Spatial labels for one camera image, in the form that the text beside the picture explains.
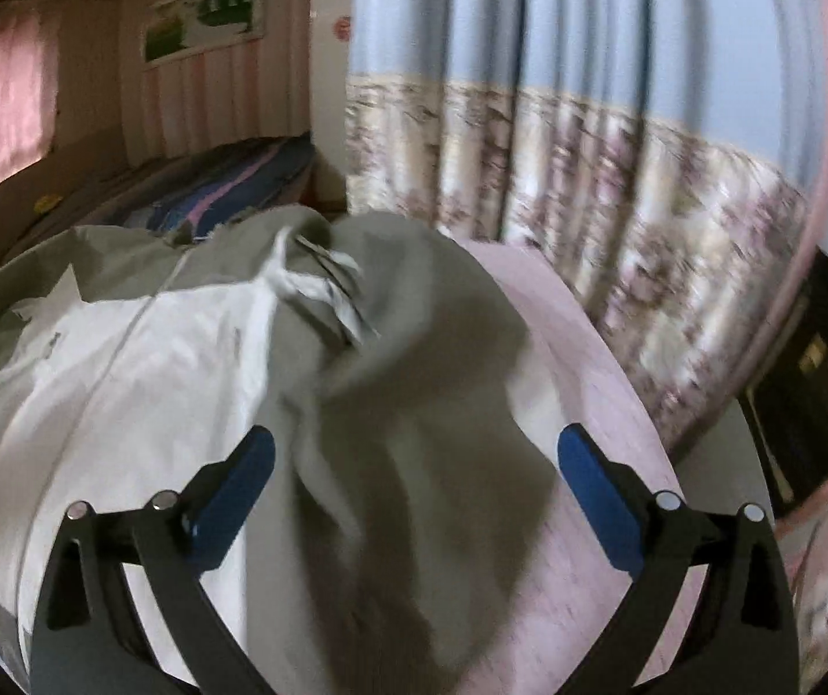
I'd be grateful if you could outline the dark cabinet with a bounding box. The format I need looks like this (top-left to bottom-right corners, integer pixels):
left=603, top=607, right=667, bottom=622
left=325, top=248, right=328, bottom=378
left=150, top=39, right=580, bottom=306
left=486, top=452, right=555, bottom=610
left=739, top=232, right=828, bottom=515

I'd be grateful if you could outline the framed wall picture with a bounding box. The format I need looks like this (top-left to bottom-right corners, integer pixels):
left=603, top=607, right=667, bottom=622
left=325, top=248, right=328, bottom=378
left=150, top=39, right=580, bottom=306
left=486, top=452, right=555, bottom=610
left=140, top=0, right=270, bottom=66

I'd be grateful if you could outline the bed with striped blanket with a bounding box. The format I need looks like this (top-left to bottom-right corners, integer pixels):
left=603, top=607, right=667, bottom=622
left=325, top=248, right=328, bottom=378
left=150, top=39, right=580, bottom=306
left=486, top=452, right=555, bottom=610
left=44, top=134, right=317, bottom=240

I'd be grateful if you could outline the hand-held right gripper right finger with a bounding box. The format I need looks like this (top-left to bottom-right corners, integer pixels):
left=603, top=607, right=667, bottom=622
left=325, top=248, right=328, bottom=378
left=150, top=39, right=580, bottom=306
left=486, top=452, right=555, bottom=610
left=557, top=423, right=800, bottom=695

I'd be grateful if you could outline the white door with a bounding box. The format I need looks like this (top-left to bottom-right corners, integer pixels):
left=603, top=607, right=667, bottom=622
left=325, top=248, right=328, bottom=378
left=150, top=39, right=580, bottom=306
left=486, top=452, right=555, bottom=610
left=308, top=0, right=357, bottom=207

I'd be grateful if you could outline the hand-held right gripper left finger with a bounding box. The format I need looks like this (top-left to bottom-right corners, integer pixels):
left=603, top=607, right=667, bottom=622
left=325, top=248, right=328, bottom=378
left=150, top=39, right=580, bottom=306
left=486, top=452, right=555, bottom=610
left=28, top=426, right=277, bottom=695

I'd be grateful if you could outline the wooden bed headboard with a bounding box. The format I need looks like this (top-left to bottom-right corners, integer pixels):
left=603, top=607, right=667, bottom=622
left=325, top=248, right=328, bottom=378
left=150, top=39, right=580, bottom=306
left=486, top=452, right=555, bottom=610
left=0, top=126, right=132, bottom=262

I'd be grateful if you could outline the blue floral curtain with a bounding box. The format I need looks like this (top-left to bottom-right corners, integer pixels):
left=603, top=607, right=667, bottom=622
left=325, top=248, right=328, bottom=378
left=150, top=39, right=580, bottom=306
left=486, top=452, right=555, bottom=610
left=345, top=0, right=828, bottom=450

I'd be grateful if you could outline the pink window curtain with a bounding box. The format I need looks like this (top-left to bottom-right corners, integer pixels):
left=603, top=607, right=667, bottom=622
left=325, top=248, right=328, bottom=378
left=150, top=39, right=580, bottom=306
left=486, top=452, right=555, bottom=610
left=0, top=10, right=60, bottom=233

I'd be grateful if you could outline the grey-green jacket with white lining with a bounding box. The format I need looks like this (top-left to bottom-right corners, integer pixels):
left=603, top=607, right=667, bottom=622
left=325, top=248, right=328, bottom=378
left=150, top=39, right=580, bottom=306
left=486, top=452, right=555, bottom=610
left=0, top=206, right=567, bottom=695

